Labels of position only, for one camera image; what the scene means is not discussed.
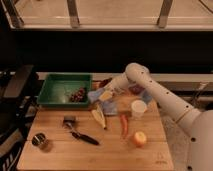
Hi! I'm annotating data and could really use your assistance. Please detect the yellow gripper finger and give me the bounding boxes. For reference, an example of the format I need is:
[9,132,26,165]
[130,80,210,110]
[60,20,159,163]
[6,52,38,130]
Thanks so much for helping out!
[99,90,113,102]

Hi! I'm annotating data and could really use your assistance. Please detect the blue grey cloth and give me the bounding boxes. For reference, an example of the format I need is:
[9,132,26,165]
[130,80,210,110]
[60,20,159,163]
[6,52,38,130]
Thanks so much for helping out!
[100,100,118,116]

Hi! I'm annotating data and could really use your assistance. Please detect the blue sponge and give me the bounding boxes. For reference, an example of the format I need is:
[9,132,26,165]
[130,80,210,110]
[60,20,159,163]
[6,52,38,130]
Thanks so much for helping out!
[88,88,104,103]

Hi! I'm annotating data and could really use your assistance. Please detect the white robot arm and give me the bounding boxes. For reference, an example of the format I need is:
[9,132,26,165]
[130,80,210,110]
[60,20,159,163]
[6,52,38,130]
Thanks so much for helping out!
[99,63,213,171]

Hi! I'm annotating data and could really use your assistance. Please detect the green plastic tray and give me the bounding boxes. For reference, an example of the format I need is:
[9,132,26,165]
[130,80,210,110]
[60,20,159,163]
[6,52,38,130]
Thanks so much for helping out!
[37,73,92,108]

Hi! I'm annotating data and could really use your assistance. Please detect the red bowl with dark item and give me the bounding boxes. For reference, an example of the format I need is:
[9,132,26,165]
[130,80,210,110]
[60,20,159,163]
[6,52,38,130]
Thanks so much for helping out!
[98,78,112,89]

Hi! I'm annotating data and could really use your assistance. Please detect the dark grapes bunch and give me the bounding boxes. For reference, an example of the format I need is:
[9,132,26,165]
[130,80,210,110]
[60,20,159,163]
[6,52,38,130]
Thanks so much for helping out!
[69,88,86,102]

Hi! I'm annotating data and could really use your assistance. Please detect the blue small cup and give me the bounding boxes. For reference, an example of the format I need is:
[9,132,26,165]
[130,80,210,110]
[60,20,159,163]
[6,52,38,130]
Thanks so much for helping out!
[141,90,152,104]

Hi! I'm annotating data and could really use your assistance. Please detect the orange carrot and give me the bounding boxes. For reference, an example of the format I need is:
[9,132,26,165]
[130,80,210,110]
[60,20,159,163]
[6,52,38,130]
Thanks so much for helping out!
[120,114,128,139]

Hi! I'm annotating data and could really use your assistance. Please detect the white plastic cup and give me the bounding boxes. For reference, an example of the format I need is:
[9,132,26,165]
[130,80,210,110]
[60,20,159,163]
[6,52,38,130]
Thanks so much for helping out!
[131,100,147,119]

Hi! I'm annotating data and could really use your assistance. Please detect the yellow orange apple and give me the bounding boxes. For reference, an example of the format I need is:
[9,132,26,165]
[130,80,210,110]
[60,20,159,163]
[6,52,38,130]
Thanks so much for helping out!
[133,131,147,147]

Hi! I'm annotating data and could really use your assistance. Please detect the wooden cutting board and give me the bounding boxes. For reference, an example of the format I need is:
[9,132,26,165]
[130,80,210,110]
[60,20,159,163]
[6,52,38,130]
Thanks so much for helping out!
[17,101,174,171]

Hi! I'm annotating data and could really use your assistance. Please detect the small metal can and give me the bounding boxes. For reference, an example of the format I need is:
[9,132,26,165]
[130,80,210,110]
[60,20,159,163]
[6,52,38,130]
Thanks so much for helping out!
[32,133,48,149]

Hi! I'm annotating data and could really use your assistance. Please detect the black equipment on left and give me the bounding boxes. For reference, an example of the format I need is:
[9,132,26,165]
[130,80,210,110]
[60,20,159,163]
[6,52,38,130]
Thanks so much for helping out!
[0,65,38,171]

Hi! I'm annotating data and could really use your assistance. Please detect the window frame rail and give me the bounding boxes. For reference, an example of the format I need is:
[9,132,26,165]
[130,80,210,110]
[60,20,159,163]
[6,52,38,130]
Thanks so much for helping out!
[0,0,213,31]

